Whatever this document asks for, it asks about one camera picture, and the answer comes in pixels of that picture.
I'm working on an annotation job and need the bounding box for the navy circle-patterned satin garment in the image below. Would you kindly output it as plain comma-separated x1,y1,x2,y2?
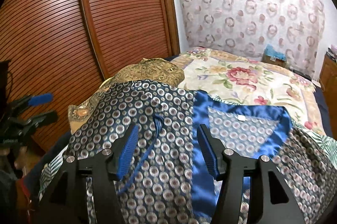
67,80,336,223

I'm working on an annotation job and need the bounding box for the person's left hand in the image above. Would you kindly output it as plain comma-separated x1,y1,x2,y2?
1,146,27,178

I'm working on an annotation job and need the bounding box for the palm leaf print sheet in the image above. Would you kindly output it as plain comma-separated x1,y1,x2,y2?
310,133,336,165

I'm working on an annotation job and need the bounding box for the wooden louvered wardrobe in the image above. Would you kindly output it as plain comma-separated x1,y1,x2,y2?
1,0,180,150

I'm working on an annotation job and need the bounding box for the gold paisley patterned garment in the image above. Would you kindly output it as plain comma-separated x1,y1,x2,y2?
68,58,185,134

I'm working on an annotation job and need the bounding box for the wooden sideboard cabinet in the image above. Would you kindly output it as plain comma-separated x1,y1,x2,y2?
319,53,337,138

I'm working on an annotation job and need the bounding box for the floral bed quilt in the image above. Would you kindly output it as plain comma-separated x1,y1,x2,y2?
172,47,326,135

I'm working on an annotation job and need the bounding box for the pink circle-patterned curtain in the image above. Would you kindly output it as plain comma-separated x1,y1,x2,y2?
180,0,325,76

